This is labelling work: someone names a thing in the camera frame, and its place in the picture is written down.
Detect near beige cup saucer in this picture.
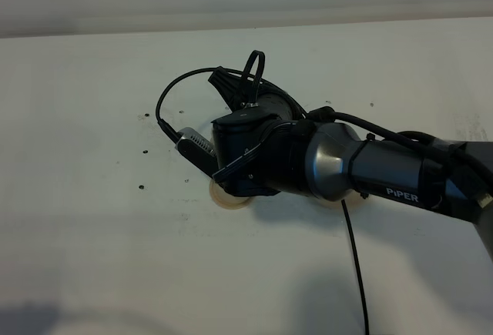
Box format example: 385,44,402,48
209,180,253,210

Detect black right camera cable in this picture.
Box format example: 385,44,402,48
155,50,371,335

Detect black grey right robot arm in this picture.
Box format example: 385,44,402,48
209,68,492,249

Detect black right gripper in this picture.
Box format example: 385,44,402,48
208,66,317,196

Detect beige teapot saucer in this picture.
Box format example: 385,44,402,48
314,192,361,209

